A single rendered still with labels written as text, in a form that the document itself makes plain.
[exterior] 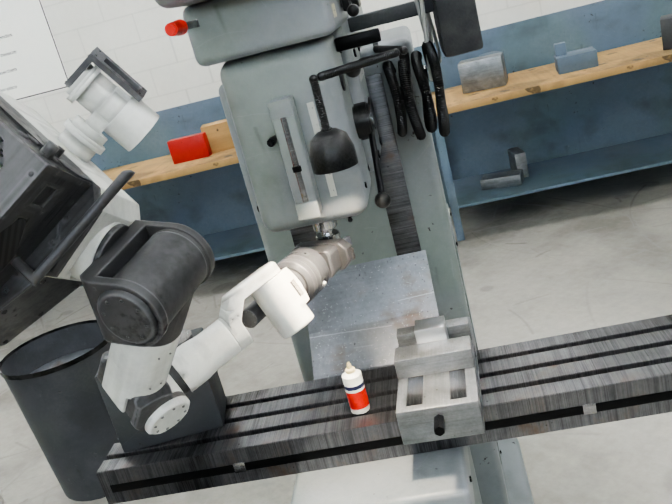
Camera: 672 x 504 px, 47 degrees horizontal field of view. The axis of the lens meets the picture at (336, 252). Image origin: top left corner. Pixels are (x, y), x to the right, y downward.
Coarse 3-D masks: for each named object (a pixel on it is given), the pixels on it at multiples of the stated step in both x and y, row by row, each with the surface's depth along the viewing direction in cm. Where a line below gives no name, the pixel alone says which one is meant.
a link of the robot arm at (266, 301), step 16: (288, 272) 130; (304, 272) 132; (272, 288) 127; (288, 288) 128; (304, 288) 132; (256, 304) 131; (272, 304) 127; (288, 304) 127; (304, 304) 129; (256, 320) 130; (272, 320) 128; (288, 320) 127; (304, 320) 128; (288, 336) 128
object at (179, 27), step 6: (168, 24) 112; (174, 24) 112; (180, 24) 114; (186, 24) 116; (192, 24) 121; (198, 24) 125; (168, 30) 112; (174, 30) 112; (180, 30) 113; (186, 30) 116
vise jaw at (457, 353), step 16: (464, 336) 150; (400, 352) 150; (416, 352) 149; (432, 352) 147; (448, 352) 146; (464, 352) 145; (400, 368) 148; (416, 368) 147; (432, 368) 147; (448, 368) 147; (464, 368) 146
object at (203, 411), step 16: (192, 336) 162; (208, 384) 160; (192, 400) 160; (208, 400) 161; (224, 400) 171; (112, 416) 160; (128, 416) 160; (192, 416) 161; (208, 416) 162; (224, 416) 166; (128, 432) 161; (144, 432) 162; (176, 432) 162; (192, 432) 163; (128, 448) 162
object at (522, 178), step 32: (480, 64) 490; (576, 64) 475; (608, 64) 470; (640, 64) 454; (448, 96) 507; (480, 96) 477; (512, 96) 466; (224, 128) 522; (160, 160) 558; (192, 160) 521; (224, 160) 495; (448, 160) 485; (512, 160) 525; (544, 160) 548; (576, 160) 528; (608, 160) 509; (640, 160) 492; (448, 192) 492; (480, 192) 513; (512, 192) 496; (256, 224) 579; (224, 256) 523
